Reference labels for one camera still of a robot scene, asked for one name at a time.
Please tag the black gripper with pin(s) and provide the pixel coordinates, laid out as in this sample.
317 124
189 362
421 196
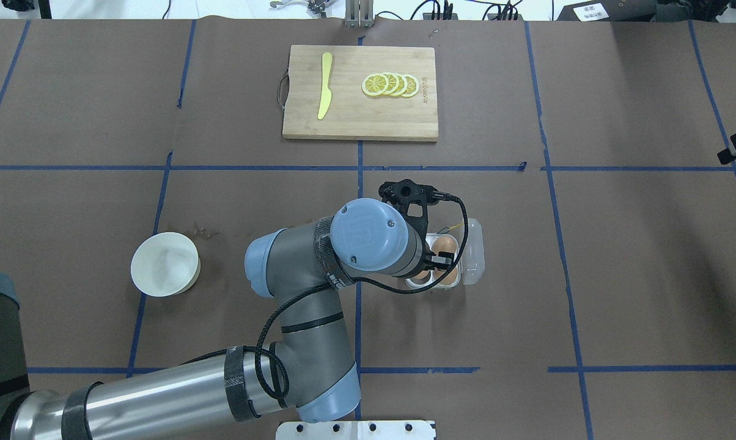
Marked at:
439 261

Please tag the brown egg from bowl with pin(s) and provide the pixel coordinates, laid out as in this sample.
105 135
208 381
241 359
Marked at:
420 278

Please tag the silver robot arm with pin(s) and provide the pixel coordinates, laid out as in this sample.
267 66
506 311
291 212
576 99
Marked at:
302 358

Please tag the brown egg in box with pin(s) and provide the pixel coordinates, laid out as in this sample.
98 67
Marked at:
450 278
445 243

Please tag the clear plastic egg box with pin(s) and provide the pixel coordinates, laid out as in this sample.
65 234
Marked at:
471 265

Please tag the dark brown box device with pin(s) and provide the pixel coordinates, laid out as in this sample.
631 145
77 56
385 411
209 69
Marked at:
587 11

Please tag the bamboo cutting board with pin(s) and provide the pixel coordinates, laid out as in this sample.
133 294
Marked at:
352 115

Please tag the yellow lemon slice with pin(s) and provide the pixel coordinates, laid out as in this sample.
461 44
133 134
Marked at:
401 86
393 82
375 85
411 86

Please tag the front yellow lemon slice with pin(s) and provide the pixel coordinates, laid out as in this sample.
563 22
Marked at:
375 85

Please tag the yellow plastic knife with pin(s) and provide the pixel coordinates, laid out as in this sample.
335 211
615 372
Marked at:
325 91

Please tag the cream white bowl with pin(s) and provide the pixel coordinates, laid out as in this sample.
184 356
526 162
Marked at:
165 264

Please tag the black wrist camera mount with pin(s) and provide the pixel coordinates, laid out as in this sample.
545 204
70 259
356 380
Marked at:
405 193

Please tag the white camera stand pillar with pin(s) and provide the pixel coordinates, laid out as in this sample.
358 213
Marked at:
358 429

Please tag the aluminium frame post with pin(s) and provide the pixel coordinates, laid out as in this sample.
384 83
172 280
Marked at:
359 14

